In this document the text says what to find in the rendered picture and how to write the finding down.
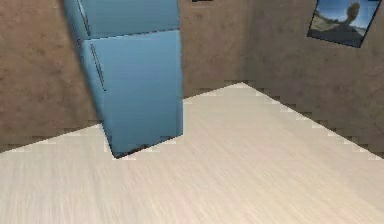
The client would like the framed landscape picture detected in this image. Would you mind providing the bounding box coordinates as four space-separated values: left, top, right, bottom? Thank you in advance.
306 0 383 49

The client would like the blue fridge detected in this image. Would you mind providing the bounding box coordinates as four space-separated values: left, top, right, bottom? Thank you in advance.
63 0 185 160

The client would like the dark short fridge handle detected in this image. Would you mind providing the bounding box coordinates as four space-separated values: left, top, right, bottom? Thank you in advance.
76 0 92 37

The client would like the dark long fridge handle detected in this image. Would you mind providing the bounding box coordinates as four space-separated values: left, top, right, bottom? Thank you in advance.
89 43 107 93

